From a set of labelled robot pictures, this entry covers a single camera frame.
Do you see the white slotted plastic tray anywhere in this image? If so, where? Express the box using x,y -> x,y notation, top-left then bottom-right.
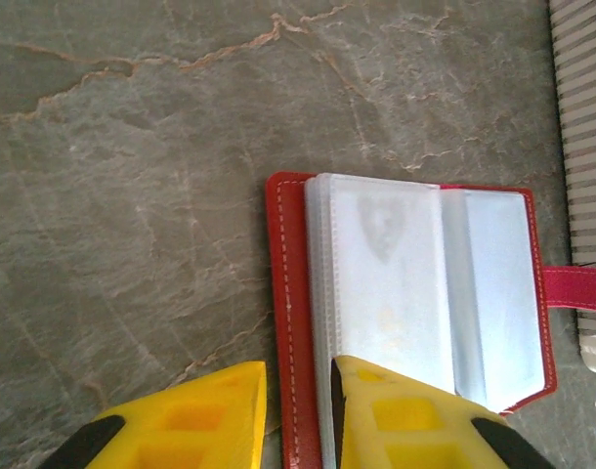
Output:
549,0 -> 596,376

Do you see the red leather card holder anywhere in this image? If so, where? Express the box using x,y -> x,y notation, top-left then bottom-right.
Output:
265,170 -> 596,469

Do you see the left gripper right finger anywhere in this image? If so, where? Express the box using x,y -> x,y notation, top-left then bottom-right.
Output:
329,355 -> 558,469

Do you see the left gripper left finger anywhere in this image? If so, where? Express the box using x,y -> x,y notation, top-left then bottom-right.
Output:
38,361 -> 269,469

